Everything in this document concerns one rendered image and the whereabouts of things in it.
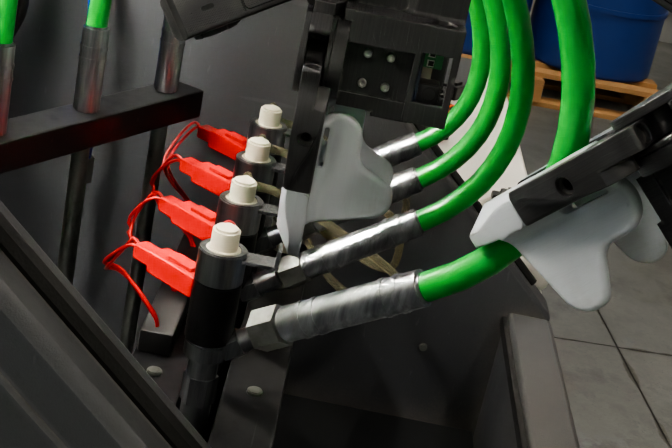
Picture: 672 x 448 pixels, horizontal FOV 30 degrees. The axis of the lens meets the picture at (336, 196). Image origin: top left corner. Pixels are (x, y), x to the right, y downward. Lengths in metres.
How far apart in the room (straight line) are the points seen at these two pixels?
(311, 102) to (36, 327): 0.31
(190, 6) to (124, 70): 0.38
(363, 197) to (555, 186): 0.21
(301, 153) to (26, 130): 0.23
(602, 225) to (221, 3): 0.24
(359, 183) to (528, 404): 0.31
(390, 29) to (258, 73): 0.38
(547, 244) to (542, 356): 0.49
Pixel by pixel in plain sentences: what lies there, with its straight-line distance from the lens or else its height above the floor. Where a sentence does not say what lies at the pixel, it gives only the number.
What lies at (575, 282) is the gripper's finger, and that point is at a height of 1.19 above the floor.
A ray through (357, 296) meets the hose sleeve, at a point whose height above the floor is 1.13.
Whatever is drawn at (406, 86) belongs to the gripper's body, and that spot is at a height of 1.21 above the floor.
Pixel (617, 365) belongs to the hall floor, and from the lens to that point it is 3.30.
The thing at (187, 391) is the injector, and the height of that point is 1.00.
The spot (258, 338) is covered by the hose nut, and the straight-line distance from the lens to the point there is 0.61.
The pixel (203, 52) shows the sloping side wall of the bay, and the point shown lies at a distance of 1.00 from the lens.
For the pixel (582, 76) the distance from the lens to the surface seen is 0.52.
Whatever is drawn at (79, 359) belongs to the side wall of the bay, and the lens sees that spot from 0.36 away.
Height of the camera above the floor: 1.38
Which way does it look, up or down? 21 degrees down
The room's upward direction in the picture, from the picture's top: 12 degrees clockwise
